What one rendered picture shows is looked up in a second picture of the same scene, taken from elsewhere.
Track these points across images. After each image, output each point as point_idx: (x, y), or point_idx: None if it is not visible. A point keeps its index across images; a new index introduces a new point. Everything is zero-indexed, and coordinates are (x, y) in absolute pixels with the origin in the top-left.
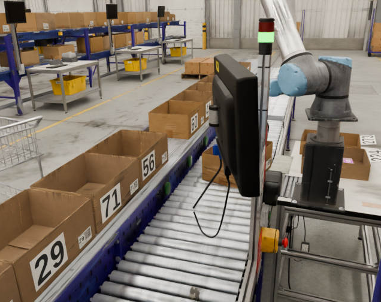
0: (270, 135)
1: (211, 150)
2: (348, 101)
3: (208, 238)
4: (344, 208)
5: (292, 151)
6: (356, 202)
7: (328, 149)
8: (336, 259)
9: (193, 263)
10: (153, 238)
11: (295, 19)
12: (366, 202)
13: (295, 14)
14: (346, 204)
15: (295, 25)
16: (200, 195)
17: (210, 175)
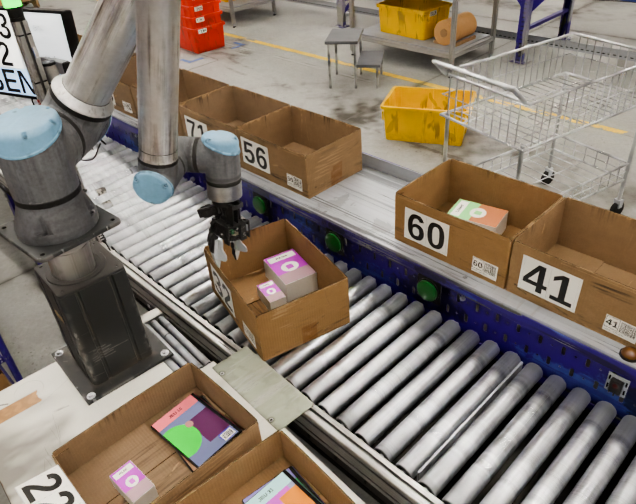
0: (485, 496)
1: (300, 238)
2: (15, 211)
3: (154, 225)
4: (55, 356)
5: (312, 454)
6: (49, 392)
7: None
8: None
9: (133, 208)
10: (194, 195)
11: (136, 36)
12: (33, 404)
13: (136, 24)
14: (60, 374)
15: (85, 32)
16: None
17: (273, 255)
